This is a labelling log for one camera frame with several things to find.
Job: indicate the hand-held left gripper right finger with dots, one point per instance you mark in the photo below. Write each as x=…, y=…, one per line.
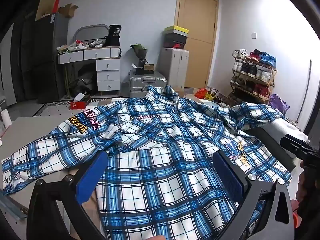
x=228, y=177

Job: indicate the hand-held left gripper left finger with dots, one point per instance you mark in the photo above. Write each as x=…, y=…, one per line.
x=92, y=175

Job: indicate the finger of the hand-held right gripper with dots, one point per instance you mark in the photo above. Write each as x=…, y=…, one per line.
x=287, y=141

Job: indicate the blue plaid shirt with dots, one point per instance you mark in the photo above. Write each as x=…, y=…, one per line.
x=162, y=155

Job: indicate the person's right forearm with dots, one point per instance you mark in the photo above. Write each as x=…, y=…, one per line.
x=312, y=205

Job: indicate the person's right hand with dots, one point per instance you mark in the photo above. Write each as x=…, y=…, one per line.
x=301, y=182

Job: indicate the white pillow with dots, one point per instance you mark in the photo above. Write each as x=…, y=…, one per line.
x=280, y=127

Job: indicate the purple bag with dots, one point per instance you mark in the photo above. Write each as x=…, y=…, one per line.
x=277, y=103

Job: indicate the wooden shoe rack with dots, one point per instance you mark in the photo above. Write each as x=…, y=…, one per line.
x=272, y=80

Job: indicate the dark long pole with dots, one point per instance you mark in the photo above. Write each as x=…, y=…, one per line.
x=309, y=80

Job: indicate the red container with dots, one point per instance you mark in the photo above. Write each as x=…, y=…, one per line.
x=295, y=220

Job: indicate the checkered blanket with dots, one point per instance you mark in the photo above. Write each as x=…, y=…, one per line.
x=112, y=101

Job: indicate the pile of loose shoes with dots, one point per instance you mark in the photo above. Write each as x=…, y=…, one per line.
x=220, y=98

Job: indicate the orange plastic bag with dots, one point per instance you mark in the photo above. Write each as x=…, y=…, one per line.
x=201, y=93

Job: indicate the taped cardboard box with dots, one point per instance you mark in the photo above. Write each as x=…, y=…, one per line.
x=178, y=91

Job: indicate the silver suitcase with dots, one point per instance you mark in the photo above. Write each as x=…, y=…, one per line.
x=147, y=82

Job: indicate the white desk with drawers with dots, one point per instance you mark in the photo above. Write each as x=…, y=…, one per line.
x=107, y=66

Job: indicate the small black box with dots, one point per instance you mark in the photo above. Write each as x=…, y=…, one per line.
x=137, y=70

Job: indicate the small brown box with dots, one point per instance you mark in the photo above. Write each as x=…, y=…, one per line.
x=149, y=67

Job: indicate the white cabinet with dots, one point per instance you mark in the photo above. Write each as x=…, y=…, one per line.
x=172, y=65

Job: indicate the black wardrobe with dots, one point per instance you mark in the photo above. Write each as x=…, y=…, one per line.
x=37, y=60

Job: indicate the desk clutter pile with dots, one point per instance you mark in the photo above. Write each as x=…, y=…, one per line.
x=80, y=44

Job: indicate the dark flower bouquet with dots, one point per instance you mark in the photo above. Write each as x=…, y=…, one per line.
x=140, y=51

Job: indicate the arched mirror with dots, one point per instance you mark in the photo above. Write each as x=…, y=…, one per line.
x=87, y=32

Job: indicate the black bag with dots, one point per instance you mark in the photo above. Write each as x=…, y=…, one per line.
x=113, y=33

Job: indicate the wooden door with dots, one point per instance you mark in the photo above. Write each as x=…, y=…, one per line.
x=197, y=30

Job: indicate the yellow lid shoe box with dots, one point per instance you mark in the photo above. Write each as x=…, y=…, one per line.
x=177, y=29

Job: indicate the small open cardboard box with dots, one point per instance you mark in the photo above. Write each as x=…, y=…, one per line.
x=67, y=10

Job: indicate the large cardboard box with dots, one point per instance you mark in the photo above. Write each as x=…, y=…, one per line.
x=47, y=2

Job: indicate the light switch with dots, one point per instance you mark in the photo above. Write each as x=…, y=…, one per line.
x=254, y=35

